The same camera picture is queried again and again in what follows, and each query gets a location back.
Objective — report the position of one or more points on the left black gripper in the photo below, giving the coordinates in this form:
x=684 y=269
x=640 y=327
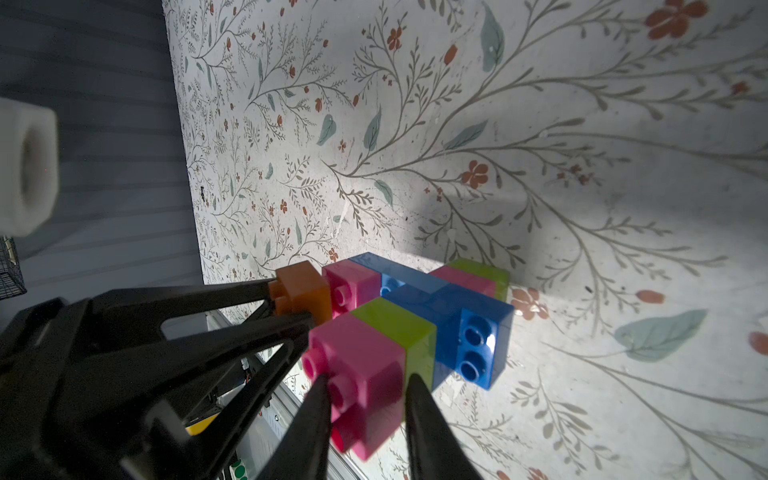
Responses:
x=96 y=387

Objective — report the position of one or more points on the aluminium rail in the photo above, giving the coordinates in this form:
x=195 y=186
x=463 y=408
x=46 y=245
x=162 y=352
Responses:
x=266 y=430

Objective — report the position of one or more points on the floral table mat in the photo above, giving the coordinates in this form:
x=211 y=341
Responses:
x=610 y=155

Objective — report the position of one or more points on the light blue long lego brick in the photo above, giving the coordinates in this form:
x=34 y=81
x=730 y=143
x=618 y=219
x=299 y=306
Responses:
x=395 y=275

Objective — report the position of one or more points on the green lego brick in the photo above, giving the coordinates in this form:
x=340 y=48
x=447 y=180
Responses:
x=500 y=277
x=417 y=336

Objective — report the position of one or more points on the pink lego brick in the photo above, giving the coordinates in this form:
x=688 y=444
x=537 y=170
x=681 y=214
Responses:
x=466 y=280
x=365 y=373
x=351 y=285

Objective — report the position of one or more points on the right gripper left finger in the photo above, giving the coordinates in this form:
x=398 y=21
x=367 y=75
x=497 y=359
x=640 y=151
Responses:
x=303 y=451

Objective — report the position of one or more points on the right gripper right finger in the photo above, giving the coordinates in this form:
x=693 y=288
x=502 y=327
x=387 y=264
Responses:
x=433 y=450

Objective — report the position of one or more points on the orange lego brick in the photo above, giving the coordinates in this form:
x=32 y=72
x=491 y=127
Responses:
x=301 y=288

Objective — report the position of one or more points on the black wire wall basket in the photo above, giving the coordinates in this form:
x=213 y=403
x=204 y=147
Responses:
x=11 y=278

